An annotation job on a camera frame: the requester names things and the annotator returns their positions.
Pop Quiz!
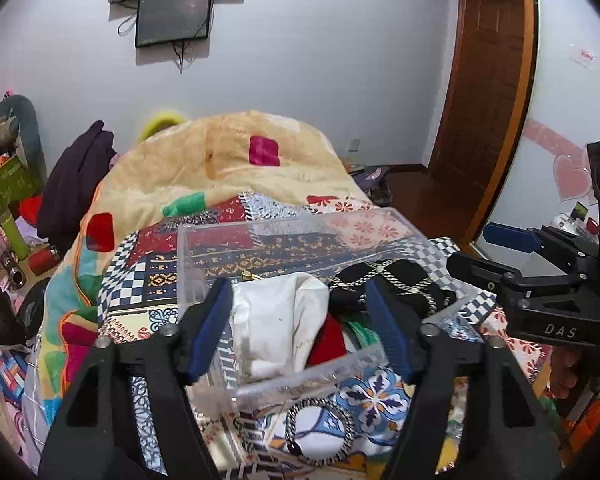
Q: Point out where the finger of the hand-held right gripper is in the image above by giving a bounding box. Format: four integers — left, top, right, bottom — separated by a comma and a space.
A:
446, 251, 600, 347
482, 222, 600, 275

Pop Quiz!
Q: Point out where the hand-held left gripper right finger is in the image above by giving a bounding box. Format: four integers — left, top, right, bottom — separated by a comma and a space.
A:
364, 275, 565, 480

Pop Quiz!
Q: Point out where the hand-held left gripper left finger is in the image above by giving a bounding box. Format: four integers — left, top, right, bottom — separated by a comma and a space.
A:
37, 276, 236, 480

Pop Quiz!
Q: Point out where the black white-patterned sock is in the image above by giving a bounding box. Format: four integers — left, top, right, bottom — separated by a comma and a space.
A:
328, 259, 459, 319

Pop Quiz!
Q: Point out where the white cloth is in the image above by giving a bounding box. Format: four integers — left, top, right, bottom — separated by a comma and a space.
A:
229, 272, 331, 382

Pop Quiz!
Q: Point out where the clear acrylic box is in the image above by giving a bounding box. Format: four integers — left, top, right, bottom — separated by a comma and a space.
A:
176, 206, 462, 418

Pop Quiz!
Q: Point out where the person's right hand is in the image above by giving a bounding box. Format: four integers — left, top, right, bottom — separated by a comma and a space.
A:
547, 344, 600, 415

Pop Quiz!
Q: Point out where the green striped cloth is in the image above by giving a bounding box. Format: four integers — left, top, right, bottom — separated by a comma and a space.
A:
349, 321, 382, 350

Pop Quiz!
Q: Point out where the red cloth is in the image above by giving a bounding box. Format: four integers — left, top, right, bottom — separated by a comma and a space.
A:
306, 314, 349, 368

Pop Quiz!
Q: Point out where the patchwork patterned bedsheet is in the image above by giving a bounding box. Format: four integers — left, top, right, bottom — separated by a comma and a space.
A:
96, 191, 561, 480

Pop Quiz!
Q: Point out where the dark shoes pile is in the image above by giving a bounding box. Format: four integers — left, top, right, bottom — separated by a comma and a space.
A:
349, 164, 392, 207

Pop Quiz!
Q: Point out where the brown wooden door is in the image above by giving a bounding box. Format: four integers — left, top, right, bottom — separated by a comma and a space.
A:
426, 0, 527, 213

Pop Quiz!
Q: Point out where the beige blanket with coloured squares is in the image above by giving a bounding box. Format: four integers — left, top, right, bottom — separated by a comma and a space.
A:
39, 109, 377, 401

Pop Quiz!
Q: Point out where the orange cloth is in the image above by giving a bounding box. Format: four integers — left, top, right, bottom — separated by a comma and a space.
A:
562, 399, 600, 463

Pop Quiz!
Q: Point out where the dark purple garment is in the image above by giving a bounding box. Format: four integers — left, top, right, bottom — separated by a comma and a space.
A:
36, 119, 117, 257

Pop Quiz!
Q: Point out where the yellow plush item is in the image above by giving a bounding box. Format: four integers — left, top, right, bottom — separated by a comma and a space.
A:
139, 108, 189, 142

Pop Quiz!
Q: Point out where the green bottle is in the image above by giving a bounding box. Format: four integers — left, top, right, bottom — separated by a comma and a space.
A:
0, 209, 30, 262

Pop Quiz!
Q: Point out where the green cardboard box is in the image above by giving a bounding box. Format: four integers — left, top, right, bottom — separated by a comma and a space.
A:
0, 154, 44, 217

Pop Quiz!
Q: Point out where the grey plush toy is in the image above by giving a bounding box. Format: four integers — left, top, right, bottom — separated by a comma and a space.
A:
0, 94, 47, 183

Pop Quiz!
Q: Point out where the pink heart wall sticker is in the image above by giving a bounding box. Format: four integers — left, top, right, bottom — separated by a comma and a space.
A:
524, 118, 595, 204

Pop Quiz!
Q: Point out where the black-and-white braided hair ring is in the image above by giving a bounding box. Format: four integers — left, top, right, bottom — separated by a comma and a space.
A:
283, 397, 356, 467

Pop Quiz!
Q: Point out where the white wall label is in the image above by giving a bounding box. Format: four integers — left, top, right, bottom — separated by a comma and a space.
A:
569, 44, 599, 67

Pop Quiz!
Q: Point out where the black hanging cable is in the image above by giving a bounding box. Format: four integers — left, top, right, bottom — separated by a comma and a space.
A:
172, 40, 197, 74

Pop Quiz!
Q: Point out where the small black wall monitor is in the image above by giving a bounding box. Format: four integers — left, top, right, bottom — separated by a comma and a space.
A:
134, 0, 215, 50

